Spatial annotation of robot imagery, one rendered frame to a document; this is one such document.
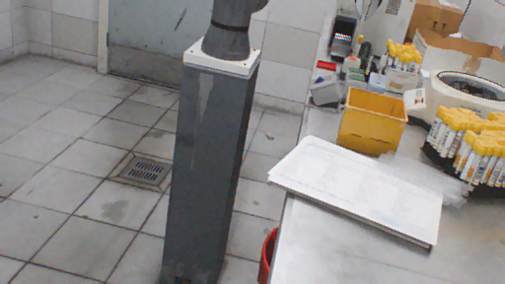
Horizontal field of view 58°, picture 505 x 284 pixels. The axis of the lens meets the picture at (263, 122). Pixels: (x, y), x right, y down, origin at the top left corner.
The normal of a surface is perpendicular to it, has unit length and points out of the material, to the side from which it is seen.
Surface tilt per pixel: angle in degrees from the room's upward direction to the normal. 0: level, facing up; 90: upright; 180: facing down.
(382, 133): 90
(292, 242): 0
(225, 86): 90
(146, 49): 90
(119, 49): 90
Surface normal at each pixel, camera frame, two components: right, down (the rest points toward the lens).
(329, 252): 0.18, -0.89
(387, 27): -0.16, 0.40
